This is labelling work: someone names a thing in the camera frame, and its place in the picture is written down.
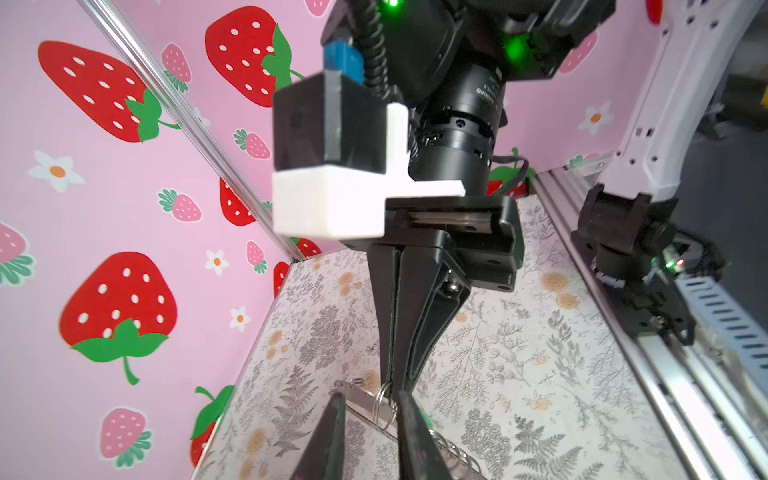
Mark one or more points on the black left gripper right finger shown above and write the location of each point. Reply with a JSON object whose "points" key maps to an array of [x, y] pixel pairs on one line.
{"points": [[419, 457]]}

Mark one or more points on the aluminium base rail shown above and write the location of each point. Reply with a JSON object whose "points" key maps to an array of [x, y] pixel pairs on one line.
{"points": [[712, 408]]}

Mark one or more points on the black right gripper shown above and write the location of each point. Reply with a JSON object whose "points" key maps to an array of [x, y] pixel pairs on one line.
{"points": [[444, 245]]}

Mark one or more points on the white perforated cable tray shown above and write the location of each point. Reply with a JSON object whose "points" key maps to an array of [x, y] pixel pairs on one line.
{"points": [[732, 324]]}

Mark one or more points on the aluminium corner frame post right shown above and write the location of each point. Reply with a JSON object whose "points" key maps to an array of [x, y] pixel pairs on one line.
{"points": [[116, 28]]}

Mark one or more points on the green plastic key tag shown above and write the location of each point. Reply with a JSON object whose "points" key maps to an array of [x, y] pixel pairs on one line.
{"points": [[427, 420]]}

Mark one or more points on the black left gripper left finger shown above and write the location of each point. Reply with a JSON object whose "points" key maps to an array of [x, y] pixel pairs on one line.
{"points": [[324, 455]]}

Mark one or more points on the metal key holder plate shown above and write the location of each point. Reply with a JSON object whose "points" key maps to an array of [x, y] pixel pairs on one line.
{"points": [[359, 402]]}

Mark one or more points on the silver split keyring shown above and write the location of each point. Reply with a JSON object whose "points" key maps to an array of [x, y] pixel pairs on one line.
{"points": [[384, 409]]}

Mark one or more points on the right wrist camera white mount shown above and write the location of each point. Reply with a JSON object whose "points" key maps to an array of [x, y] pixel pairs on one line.
{"points": [[340, 153]]}

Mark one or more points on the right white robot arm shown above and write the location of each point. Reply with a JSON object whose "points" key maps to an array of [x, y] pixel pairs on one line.
{"points": [[609, 134]]}

